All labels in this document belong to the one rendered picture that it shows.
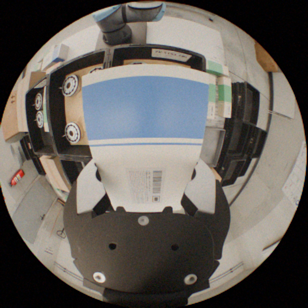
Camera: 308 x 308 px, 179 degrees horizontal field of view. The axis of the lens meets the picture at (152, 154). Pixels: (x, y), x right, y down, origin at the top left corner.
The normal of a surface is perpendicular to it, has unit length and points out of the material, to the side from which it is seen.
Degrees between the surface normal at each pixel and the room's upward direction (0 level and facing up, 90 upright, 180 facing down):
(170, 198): 0
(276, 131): 90
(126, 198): 0
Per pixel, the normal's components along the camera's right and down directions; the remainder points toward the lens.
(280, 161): -1.00, 0.01
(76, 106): 0.04, 0.48
